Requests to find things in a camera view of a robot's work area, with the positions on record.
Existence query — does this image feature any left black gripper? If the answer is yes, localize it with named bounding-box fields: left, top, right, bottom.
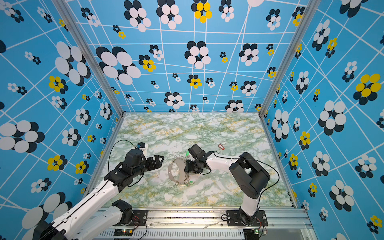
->
left=132, top=154, right=165, bottom=179

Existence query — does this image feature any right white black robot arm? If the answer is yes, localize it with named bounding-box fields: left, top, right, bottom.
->
left=185, top=144, right=271, bottom=226

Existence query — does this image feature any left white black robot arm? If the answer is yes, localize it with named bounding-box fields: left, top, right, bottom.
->
left=32, top=149, right=164, bottom=240

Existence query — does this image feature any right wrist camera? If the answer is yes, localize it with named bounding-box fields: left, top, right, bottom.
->
left=188, top=144, right=206, bottom=160

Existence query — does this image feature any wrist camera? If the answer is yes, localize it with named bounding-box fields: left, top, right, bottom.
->
left=188, top=144, right=206, bottom=160
left=137, top=142, right=148, bottom=158

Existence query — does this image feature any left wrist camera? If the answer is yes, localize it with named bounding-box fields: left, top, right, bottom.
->
left=137, top=142, right=148, bottom=158

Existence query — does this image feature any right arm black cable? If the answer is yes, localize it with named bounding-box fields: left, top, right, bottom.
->
left=213, top=154, right=280, bottom=208

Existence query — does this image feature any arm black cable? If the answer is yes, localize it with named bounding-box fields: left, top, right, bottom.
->
left=213, top=154, right=280, bottom=208
left=107, top=139, right=145, bottom=188

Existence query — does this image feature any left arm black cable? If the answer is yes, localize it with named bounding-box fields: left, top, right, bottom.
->
left=107, top=139, right=145, bottom=188

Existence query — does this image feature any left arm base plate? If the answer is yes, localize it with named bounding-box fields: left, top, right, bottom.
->
left=117, top=210, right=149, bottom=226

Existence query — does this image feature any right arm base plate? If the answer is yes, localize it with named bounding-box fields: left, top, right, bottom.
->
left=225, top=210, right=269, bottom=227

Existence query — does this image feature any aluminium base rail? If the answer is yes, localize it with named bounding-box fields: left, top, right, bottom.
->
left=56, top=206, right=317, bottom=240

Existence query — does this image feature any left aluminium corner post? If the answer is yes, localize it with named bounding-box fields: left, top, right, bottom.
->
left=53, top=1, right=124, bottom=118

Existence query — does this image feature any aluminium corner post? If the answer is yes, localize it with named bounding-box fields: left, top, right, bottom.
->
left=260, top=0, right=321, bottom=117
left=53, top=1, right=124, bottom=118

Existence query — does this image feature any right aluminium corner post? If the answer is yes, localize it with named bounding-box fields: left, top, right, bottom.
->
left=260, top=0, right=321, bottom=117

